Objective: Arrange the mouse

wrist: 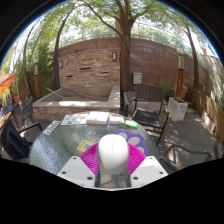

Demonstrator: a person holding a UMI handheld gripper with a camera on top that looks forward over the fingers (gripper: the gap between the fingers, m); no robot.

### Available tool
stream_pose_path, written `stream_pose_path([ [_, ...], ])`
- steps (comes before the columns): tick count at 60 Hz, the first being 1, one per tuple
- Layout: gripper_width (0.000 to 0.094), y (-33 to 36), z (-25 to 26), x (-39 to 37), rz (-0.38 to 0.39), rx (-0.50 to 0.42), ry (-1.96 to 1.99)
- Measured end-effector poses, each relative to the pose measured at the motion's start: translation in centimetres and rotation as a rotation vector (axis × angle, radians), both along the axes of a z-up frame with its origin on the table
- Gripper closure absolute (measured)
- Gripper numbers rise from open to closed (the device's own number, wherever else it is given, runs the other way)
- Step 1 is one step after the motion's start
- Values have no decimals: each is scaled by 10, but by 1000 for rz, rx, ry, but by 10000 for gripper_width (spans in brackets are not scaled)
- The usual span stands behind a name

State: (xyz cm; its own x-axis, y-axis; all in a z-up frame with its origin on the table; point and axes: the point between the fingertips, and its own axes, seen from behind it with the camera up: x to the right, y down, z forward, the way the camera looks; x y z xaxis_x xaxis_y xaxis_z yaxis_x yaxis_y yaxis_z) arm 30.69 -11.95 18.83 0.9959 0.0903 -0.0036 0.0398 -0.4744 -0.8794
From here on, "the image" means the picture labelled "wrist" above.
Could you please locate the white square planter box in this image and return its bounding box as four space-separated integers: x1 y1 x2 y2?
167 96 189 122

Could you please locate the large brown tree trunk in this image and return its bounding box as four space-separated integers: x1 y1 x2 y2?
79 0 141 93

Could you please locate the white computer mouse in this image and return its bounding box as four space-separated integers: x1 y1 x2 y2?
96 133 130 175

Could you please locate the thin leaning tree trunk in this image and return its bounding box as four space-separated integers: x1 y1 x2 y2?
53 9 76 90
183 23 200 89

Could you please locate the purple paw-print mouse pad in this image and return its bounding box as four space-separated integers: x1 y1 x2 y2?
111 129 150 156

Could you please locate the colourful printed magazine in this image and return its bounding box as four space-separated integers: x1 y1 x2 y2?
60 113 89 127

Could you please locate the small white book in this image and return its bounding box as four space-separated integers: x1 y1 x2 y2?
108 113 125 126

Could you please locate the wooden garden lamp post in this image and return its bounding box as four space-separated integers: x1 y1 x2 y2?
33 58 42 99
175 47 185 98

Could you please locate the grey electrical wall box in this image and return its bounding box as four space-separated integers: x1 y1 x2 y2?
132 72 143 85

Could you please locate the raised stone garden bed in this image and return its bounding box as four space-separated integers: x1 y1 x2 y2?
32 84 121 122

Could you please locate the green wipes pack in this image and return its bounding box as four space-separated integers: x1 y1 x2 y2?
124 119 139 129

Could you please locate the dark slatted garden chair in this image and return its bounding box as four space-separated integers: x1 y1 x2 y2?
124 83 171 147

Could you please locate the low wooden slat fence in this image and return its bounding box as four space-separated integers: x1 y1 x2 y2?
184 87 224 141

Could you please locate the long wooden stick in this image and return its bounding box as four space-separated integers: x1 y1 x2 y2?
46 87 65 100

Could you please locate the black metal armchair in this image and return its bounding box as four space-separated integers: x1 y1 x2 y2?
0 118 34 161
18 96 44 133

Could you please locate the black mesh metal chair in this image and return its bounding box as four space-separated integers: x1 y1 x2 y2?
159 143 218 171

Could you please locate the white paper strip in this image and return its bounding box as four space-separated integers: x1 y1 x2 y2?
42 120 62 136

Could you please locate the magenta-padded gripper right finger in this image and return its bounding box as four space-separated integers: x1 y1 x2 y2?
127 143 169 189

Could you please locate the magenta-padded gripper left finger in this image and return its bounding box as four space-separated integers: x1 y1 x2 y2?
57 142 102 188

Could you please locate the orange fabric canopy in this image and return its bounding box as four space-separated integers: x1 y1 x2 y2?
0 72 18 97

